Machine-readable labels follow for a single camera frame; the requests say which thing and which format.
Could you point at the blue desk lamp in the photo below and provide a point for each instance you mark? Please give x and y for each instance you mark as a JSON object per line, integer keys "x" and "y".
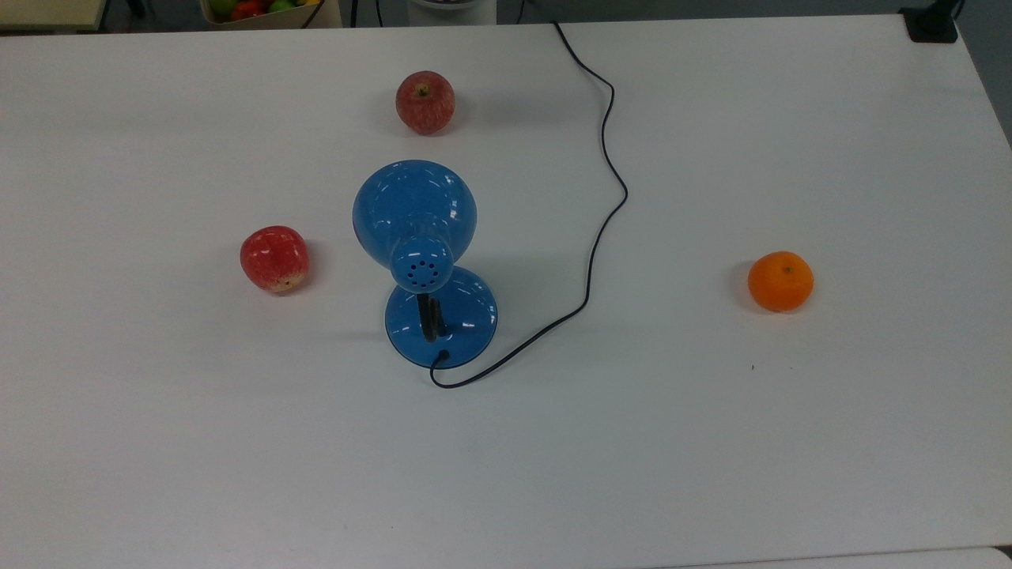
{"x": 411, "y": 205}

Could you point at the dark red apple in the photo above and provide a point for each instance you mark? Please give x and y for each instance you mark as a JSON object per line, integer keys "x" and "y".
{"x": 425, "y": 104}

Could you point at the bright red apple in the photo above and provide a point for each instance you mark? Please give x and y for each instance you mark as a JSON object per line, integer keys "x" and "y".
{"x": 273, "y": 259}

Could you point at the orange mandarin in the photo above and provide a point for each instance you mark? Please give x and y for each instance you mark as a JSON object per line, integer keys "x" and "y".
{"x": 780, "y": 281}

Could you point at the cardboard box with fruit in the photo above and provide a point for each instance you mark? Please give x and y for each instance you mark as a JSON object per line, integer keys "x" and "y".
{"x": 261, "y": 17}

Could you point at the black table clamp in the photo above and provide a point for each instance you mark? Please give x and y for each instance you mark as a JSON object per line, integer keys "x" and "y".
{"x": 931, "y": 24}

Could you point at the beige side table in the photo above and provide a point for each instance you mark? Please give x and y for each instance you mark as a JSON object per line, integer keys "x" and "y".
{"x": 47, "y": 12}

